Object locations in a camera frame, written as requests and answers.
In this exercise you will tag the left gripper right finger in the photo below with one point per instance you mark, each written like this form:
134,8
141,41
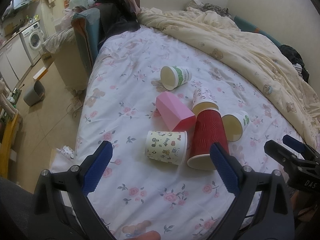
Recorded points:
261,208

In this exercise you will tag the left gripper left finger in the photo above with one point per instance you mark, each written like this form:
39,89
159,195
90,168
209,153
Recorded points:
62,209

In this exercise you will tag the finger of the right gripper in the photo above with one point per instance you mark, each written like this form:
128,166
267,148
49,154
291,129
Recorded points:
284,157
307,152

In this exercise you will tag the red ribbed paper cup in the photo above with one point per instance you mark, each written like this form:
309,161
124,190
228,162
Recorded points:
209,129

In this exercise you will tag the white green tree paper cup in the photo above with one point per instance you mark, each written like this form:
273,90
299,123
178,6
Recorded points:
235,124

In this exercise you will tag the pink pattern paper cup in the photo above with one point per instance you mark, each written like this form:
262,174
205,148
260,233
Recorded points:
203,100

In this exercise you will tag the yellow cartoon paper cup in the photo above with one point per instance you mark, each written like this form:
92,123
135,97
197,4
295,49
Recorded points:
167,147

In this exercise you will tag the pink faceted plastic cup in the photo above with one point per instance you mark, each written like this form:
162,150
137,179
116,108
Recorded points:
175,114

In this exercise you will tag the green grass print paper cup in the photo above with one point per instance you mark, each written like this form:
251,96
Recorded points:
174,76

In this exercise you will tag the yellow wooden chair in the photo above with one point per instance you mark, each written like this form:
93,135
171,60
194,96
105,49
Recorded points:
8,139

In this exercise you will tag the black clothes at bedside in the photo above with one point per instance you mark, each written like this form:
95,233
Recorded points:
295,58

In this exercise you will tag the yellow bear print quilt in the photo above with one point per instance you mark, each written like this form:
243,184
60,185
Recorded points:
252,55

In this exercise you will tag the grey trash bin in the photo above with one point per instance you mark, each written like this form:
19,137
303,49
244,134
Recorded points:
34,94

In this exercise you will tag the white floral bed sheet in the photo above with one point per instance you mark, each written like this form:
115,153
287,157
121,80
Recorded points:
135,194

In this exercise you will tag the white kitchen cabinet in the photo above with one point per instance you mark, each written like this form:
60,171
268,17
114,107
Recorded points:
14,62

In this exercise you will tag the white washing machine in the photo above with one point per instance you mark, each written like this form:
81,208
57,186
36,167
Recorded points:
32,38

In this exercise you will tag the teal bed headboard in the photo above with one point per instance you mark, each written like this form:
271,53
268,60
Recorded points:
86,27

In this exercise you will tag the dark clothes pile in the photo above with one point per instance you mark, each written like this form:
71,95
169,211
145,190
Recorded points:
117,17

